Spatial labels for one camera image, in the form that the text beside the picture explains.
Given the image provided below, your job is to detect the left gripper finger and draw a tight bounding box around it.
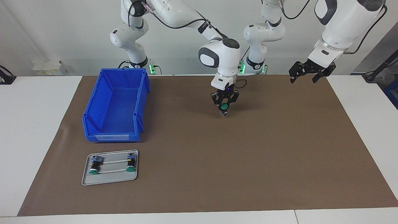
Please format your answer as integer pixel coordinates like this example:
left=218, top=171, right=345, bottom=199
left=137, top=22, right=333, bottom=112
left=289, top=62, right=307, bottom=84
left=312, top=70, right=331, bottom=83

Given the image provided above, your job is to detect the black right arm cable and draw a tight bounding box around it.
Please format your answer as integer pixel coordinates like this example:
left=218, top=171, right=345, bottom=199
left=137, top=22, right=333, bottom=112
left=127, top=0, right=248, bottom=89

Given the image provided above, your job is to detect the blue crate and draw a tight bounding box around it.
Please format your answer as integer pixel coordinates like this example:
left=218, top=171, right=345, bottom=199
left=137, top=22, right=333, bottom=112
left=383, top=79, right=398, bottom=110

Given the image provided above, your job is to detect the pale yellow box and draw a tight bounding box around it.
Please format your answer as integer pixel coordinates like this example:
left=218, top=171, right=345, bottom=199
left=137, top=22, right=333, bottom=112
left=33, top=61, right=67, bottom=76

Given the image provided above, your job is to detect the blue plastic storage bin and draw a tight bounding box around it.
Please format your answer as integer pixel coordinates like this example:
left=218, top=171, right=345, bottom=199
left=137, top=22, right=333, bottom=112
left=82, top=68, right=151, bottom=143

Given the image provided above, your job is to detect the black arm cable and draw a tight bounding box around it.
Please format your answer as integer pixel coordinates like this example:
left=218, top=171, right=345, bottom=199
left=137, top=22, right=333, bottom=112
left=278, top=0, right=388, bottom=55
left=127, top=0, right=248, bottom=89

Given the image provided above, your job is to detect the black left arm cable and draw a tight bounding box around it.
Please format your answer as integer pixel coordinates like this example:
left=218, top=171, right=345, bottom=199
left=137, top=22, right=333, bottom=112
left=278, top=0, right=388, bottom=55

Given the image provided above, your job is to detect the silver metal tray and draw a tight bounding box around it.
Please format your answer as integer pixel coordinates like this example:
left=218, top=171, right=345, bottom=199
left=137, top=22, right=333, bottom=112
left=81, top=149, right=139, bottom=186

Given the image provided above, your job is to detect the brown table mat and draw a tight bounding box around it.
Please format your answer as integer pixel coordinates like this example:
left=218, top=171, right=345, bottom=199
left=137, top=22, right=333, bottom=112
left=17, top=74, right=398, bottom=217

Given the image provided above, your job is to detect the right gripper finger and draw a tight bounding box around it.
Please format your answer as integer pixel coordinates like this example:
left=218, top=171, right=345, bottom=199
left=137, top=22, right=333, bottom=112
left=227, top=91, right=240, bottom=110
left=211, top=92, right=223, bottom=109

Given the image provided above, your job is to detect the black camera stand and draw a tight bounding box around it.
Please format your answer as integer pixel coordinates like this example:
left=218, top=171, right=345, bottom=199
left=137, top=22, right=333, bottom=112
left=362, top=50, right=398, bottom=83

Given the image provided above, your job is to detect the black clamp mount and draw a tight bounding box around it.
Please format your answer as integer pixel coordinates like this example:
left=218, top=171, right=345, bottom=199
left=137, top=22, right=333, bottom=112
left=0, top=65, right=16, bottom=85

